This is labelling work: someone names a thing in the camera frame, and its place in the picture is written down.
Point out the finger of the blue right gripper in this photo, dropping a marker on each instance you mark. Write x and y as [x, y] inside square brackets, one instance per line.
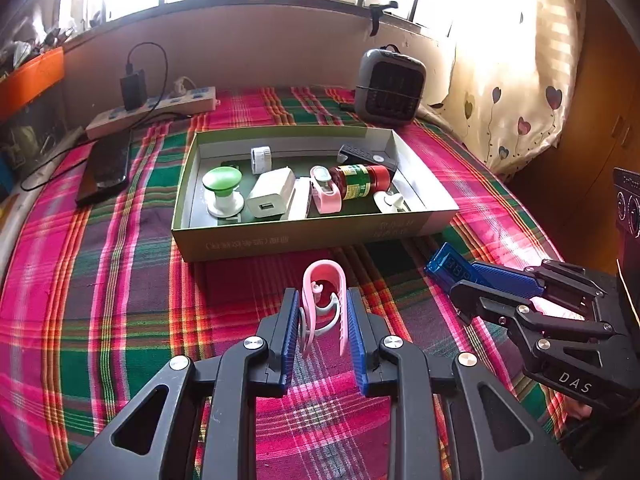
[514, 282]
[473, 300]

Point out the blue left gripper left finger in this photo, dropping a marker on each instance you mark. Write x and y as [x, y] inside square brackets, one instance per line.
[280, 333]

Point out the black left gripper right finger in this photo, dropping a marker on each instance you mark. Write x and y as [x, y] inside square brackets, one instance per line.
[372, 372]

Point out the pink plastic clip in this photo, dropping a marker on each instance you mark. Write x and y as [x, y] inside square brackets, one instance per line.
[324, 304]

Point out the blue usb tester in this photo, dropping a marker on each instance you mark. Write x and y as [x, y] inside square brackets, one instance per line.
[447, 268]

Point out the silver white stick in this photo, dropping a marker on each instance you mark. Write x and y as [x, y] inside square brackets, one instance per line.
[298, 208]

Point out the white egg shaped gadget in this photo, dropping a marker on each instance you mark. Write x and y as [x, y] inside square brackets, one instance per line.
[390, 203]

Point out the white usb charger block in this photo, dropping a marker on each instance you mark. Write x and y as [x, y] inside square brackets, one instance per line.
[271, 193]

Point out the black rectangular sensor device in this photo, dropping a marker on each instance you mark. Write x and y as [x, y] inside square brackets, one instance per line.
[349, 154]

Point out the pink white tape dispenser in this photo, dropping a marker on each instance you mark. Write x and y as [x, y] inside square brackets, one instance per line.
[324, 192]

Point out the green cap white stand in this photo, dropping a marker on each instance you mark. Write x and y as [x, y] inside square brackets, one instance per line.
[221, 195]

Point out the green and grey cardboard box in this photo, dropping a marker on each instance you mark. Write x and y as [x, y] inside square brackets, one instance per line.
[202, 237]

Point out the red lid green bottle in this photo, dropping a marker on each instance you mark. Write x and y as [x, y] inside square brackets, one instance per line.
[359, 181]

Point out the plaid pink green cloth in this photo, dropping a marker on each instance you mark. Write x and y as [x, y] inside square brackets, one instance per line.
[96, 300]

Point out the dark grey mini heater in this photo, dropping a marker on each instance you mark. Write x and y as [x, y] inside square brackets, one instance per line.
[389, 87]

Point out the black smartphone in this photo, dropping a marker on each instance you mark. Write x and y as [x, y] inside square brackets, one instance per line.
[106, 171]

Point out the white power strip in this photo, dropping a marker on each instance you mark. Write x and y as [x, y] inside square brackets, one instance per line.
[194, 101]

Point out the floral cream curtain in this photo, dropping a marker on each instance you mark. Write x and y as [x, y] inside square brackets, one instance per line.
[513, 66]

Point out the black window clamp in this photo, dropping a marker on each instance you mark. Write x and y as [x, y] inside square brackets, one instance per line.
[376, 11]

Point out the orange planter tray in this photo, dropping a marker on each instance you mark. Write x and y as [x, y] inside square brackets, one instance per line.
[29, 81]

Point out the black charger with cable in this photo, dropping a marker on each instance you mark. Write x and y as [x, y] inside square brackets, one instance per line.
[133, 88]

